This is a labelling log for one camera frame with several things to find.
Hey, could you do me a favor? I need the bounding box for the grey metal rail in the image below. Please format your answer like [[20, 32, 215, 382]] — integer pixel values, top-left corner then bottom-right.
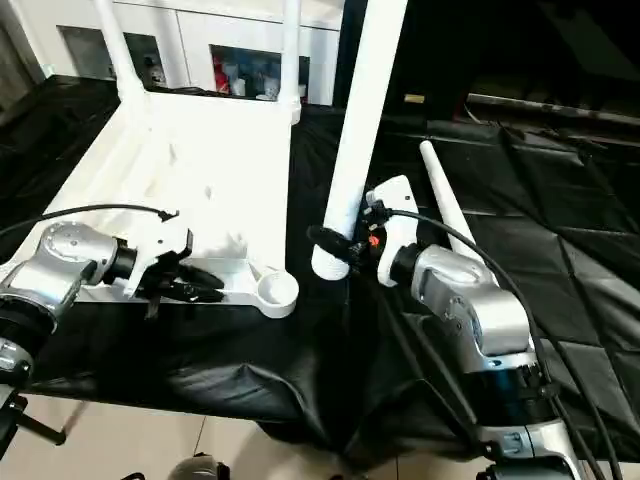
[[464, 94, 640, 129]]

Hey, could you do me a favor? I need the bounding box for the white plastic table leg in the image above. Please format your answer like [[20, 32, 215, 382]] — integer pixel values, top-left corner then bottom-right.
[[310, 0, 410, 282], [417, 140, 480, 257], [277, 0, 305, 107], [92, 0, 150, 107]]

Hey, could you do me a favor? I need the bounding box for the white plastic table top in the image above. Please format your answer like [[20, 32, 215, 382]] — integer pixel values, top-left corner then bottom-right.
[[44, 85, 301, 320]]

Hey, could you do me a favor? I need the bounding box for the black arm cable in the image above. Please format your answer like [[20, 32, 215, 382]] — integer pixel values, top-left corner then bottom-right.
[[0, 204, 180, 243], [374, 204, 623, 480]]

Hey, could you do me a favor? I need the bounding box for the black mat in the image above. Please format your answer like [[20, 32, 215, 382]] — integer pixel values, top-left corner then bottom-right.
[[0, 75, 640, 471]]

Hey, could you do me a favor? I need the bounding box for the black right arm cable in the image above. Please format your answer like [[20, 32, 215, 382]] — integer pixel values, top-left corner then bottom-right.
[[374, 204, 623, 480]]

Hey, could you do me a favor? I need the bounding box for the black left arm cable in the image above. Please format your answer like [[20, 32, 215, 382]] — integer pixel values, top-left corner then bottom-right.
[[0, 204, 180, 243]]

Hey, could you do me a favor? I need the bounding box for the white cabinet with glass doors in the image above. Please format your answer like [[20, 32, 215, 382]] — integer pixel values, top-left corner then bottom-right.
[[20, 0, 347, 107]]

